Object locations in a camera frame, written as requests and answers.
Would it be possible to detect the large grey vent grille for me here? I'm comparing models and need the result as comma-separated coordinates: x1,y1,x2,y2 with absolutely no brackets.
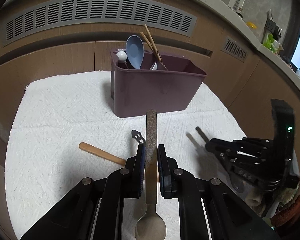
2,0,197,46

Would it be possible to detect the yellow lid jar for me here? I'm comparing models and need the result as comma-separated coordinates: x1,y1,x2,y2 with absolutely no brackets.
246,21,257,30

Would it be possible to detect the black smiley face spoon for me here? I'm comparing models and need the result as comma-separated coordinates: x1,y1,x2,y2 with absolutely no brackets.
131,130,146,144

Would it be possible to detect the small grey vent grille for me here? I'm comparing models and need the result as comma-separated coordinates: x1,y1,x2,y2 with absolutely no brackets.
221,36,248,62

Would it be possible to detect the small steel spatula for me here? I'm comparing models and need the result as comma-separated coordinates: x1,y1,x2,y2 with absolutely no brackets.
150,61,168,71

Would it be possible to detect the green packet on counter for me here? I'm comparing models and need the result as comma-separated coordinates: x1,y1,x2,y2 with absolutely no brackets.
262,33,284,55

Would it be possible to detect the white ceramic spoon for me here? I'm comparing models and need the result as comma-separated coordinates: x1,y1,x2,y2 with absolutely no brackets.
116,50,127,63

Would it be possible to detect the right gloved hand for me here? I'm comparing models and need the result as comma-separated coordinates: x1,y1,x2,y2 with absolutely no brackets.
245,181,300,228

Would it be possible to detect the maroon plastic utensil caddy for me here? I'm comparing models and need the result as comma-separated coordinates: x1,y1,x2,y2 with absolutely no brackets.
110,49,206,118

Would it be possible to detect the wooden chopstick long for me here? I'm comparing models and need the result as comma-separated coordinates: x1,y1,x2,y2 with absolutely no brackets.
144,24,162,62

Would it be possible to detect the wooden spoon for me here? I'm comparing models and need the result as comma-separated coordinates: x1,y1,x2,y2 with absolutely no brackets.
78,142,126,166

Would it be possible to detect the steel spoon speckled handle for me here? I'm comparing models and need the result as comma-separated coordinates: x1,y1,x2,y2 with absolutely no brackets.
135,109,166,239

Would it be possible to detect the black camera with screen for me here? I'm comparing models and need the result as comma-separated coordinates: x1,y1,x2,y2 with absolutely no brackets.
271,99,295,155

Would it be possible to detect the blue plastic spoon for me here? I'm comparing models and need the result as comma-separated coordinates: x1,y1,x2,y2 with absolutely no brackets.
126,35,144,69

